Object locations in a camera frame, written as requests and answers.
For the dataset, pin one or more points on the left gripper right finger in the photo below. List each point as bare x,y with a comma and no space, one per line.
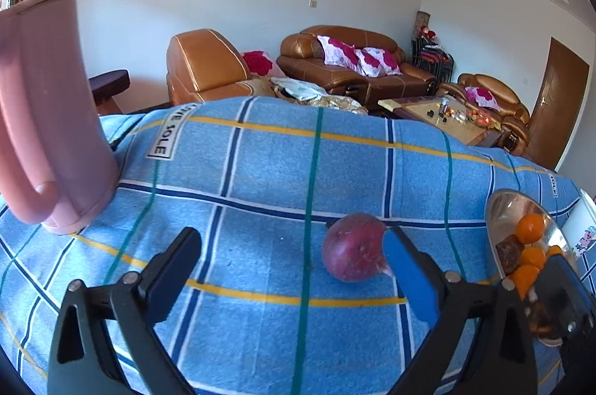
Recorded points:
501,358

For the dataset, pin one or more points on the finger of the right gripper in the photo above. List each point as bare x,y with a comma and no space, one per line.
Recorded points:
560,290

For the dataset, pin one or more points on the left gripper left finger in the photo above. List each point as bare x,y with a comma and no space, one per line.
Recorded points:
83,359

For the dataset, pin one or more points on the orange tangerine with stem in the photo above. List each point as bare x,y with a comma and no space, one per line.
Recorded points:
523,278

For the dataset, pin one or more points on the large orange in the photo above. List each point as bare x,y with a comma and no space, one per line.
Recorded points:
532,256

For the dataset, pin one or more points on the purple passion fruit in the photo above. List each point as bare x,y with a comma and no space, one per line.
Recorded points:
352,248

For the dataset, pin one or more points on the dark brown mangosteen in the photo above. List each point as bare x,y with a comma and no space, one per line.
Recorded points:
539,321

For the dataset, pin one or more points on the small orange tangerine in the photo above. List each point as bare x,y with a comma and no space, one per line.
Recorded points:
554,250

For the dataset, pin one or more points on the white cartoon plastic mug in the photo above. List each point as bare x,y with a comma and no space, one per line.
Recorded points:
579,230

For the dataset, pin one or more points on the stainless steel plate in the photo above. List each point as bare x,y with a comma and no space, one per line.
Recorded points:
504,208

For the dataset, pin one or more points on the blue plaid table cloth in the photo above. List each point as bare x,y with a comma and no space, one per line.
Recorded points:
261,179

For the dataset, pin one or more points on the brown leather armchair far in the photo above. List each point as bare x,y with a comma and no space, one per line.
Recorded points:
513,118

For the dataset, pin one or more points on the brown leather armchair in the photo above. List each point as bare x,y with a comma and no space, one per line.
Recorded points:
203,66
513,118

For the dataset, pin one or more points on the pink plastic kettle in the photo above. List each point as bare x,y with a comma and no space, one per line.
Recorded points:
57,168

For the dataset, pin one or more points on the brown wooden door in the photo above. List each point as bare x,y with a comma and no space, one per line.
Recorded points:
558,105

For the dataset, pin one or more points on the wooden coffee table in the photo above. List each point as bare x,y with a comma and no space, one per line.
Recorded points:
446,114

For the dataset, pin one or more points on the red flower cushion far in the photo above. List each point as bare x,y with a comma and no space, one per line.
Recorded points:
482,97

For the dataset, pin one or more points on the red flower cushion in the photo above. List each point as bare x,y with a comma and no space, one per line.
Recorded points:
261,64
482,97

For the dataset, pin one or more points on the stacked dark chairs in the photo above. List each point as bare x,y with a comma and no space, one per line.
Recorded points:
427,54

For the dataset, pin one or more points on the dark stool seat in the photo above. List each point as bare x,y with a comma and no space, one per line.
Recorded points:
109,84

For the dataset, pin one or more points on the brown leather three-seat sofa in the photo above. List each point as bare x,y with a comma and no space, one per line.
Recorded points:
359,64

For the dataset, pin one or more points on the brown leather armchair near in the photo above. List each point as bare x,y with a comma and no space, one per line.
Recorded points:
203,66

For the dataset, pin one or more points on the red flower cushion near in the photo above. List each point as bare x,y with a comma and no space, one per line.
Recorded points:
261,64

